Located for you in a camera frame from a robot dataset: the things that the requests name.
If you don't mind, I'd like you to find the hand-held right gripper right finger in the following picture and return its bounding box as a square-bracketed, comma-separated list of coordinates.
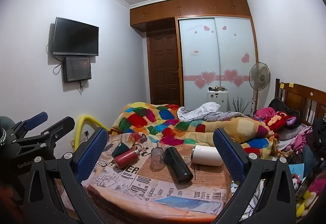
[211, 128, 303, 224]

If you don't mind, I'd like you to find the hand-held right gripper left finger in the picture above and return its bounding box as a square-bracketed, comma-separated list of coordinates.
[22, 127, 110, 224]

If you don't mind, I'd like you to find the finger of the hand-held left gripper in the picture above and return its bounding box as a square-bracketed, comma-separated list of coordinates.
[12, 116, 75, 153]
[11, 111, 49, 138]

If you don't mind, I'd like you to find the white cup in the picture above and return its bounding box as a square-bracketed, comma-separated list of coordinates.
[191, 145, 224, 166]

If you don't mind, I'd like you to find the dark green cup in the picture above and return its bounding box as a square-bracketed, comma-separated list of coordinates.
[111, 142, 131, 158]

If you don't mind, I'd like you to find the red bottle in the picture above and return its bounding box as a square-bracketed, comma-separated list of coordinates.
[113, 149, 140, 169]

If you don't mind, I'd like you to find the dried plant bundle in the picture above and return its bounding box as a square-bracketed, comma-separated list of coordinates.
[232, 97, 251, 114]

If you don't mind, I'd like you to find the grey white checked cloth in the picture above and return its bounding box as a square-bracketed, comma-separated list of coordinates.
[177, 102, 245, 122]

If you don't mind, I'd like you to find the pink garment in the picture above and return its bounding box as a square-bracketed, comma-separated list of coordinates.
[255, 107, 277, 120]

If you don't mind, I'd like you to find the small white cabinet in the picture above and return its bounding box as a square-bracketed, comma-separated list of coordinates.
[206, 89, 229, 113]

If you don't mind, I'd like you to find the black flask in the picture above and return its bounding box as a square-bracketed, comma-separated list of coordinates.
[164, 146, 194, 184]

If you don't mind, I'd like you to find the red plush toy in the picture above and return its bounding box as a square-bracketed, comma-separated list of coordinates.
[265, 111, 299, 133]

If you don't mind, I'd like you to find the newspaper print tablecloth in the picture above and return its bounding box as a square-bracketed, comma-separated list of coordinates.
[81, 132, 235, 217]

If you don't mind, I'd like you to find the clear glass mug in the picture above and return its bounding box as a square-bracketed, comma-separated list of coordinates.
[150, 147, 166, 170]

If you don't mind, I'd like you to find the black bag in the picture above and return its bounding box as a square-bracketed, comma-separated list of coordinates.
[268, 97, 301, 118]

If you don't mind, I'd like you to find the colourful patchwork quilt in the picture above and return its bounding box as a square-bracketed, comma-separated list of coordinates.
[109, 102, 280, 160]

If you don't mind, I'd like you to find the blue book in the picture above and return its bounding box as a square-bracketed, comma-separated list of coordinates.
[289, 163, 305, 182]

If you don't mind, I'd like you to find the white standing fan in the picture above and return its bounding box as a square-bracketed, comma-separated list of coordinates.
[249, 62, 271, 115]

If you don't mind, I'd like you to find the wooden bed headboard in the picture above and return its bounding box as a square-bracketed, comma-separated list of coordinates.
[274, 78, 326, 128]

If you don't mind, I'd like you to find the pile of plush toys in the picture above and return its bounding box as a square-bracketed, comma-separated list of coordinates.
[292, 173, 326, 217]

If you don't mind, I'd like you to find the dark hanging clothing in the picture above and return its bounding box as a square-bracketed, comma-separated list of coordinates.
[311, 117, 326, 164]

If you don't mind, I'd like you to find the frosted sliding wardrobe with hearts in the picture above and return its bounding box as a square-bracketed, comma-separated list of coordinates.
[177, 17, 259, 115]

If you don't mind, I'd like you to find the brown wooden door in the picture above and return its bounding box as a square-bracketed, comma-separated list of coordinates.
[146, 30, 183, 107]

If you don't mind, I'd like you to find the wooden overhead cabinet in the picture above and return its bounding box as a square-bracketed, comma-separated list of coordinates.
[130, 0, 253, 34]

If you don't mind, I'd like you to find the yellow padded rail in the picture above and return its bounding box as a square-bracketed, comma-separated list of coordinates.
[74, 115, 110, 154]

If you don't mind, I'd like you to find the black television cable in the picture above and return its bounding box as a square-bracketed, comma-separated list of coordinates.
[46, 38, 63, 75]

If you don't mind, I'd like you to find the small black wall monitor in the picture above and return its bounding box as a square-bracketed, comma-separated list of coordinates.
[63, 57, 92, 83]

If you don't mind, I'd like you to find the black wall television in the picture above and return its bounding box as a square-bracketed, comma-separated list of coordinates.
[52, 17, 100, 57]

